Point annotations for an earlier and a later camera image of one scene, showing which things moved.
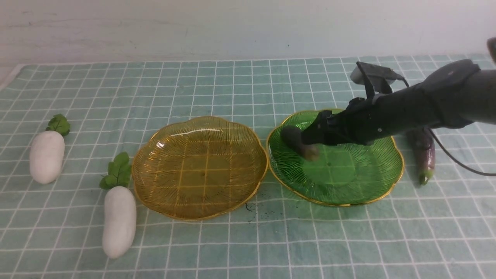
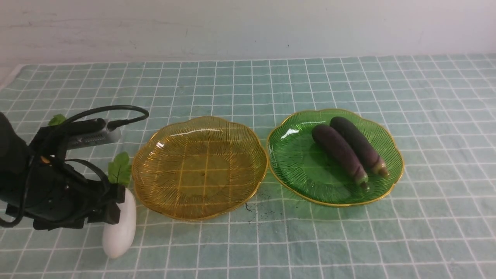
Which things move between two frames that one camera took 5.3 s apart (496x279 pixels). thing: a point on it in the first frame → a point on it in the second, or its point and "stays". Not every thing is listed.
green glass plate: [345, 175] stays
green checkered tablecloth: [445, 229] stays
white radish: [119, 225] stays
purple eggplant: [291, 136] → [338, 151]
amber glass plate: [201, 168] stays
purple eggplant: [422, 141] → [362, 148]
